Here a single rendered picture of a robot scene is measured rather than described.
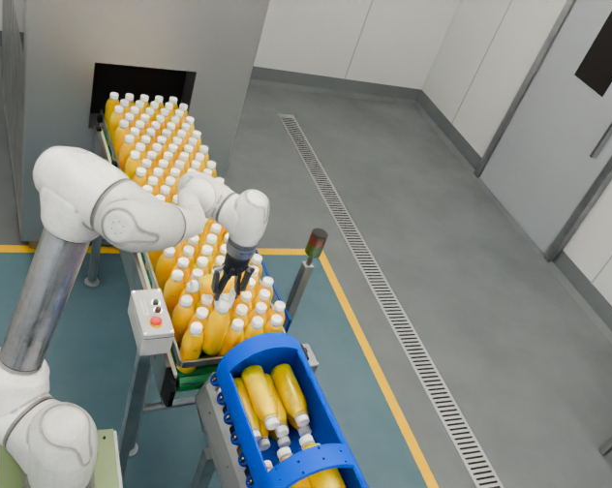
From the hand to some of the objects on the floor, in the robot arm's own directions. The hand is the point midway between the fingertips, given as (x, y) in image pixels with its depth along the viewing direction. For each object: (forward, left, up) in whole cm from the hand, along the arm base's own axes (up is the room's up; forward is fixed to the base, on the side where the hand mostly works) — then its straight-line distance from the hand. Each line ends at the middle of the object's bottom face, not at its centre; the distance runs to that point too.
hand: (225, 299), depth 204 cm
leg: (+4, -24, -121) cm, 123 cm away
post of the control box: (-21, +1, -122) cm, 124 cm away
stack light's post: (+42, +25, -123) cm, 133 cm away
